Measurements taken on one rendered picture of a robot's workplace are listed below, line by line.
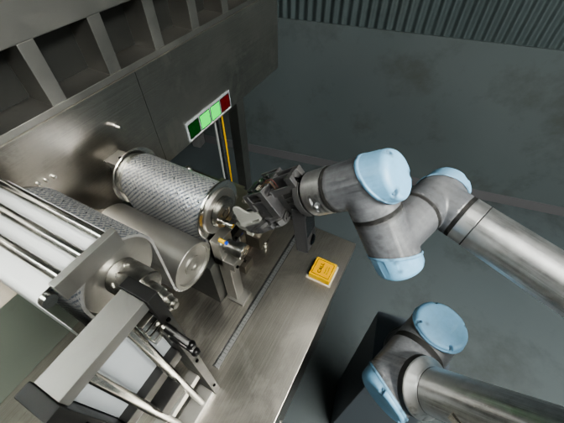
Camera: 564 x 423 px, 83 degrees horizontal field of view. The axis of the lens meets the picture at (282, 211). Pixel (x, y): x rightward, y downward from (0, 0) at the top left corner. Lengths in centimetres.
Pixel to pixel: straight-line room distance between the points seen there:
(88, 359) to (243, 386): 56
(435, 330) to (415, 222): 35
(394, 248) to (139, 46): 83
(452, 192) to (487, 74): 179
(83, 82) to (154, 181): 27
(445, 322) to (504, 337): 148
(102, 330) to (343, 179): 35
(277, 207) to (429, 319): 44
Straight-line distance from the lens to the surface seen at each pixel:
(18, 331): 103
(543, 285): 56
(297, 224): 56
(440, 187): 56
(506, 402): 62
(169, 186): 76
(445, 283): 229
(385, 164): 42
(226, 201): 73
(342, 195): 45
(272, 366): 94
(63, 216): 56
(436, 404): 69
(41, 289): 52
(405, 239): 48
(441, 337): 79
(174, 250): 73
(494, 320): 231
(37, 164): 84
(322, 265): 104
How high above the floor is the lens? 181
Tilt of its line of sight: 50 degrees down
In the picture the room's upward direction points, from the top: straight up
